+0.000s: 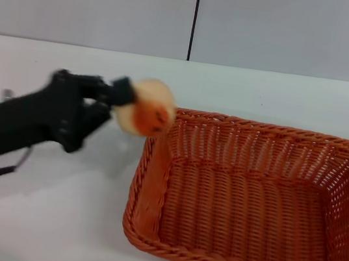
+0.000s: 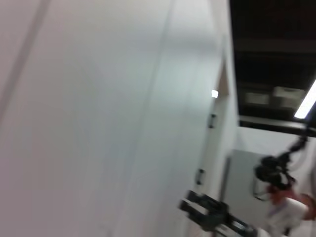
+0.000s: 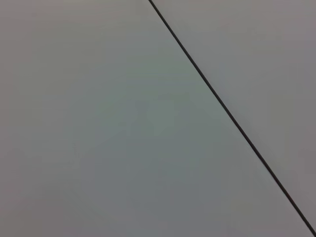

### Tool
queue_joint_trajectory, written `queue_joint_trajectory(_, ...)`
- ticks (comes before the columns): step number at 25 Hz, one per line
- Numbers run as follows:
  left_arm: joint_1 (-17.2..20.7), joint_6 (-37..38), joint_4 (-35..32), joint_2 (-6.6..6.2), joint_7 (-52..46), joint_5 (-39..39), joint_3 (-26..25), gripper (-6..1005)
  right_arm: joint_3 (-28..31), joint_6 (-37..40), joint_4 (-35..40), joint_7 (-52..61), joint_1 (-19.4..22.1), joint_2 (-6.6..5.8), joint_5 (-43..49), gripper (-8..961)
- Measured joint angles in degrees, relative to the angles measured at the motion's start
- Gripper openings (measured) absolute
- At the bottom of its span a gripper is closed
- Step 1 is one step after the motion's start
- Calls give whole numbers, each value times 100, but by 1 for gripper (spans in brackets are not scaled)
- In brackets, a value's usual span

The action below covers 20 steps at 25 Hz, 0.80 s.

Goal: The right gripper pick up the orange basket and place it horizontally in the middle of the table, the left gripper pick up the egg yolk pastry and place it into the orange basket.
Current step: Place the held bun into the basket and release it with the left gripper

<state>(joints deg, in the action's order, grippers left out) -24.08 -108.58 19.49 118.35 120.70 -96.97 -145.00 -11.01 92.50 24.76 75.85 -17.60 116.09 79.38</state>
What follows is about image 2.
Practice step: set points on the grey cabinet panel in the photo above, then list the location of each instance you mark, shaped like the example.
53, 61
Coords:
244, 172

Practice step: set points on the black door hinge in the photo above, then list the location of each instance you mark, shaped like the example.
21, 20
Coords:
200, 176
211, 121

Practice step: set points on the person in white shirt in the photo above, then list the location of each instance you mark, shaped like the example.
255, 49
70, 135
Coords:
288, 212

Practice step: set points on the long ceiling light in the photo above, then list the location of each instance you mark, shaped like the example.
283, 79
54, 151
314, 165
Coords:
306, 101

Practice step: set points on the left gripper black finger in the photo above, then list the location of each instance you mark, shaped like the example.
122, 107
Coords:
195, 196
188, 207

